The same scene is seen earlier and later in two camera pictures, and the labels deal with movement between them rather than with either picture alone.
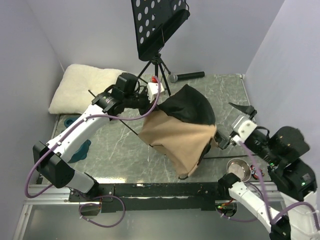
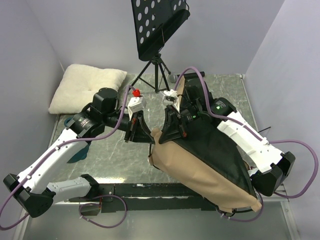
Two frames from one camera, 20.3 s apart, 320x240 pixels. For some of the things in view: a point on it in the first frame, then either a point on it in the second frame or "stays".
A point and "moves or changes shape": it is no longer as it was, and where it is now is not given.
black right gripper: (246, 109) to (174, 126)
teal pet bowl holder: (81, 153) stays
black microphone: (174, 78) stays
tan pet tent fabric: (181, 128) moves or changes shape
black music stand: (154, 21) stays
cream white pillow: (79, 85) stays
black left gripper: (149, 104) to (137, 128)
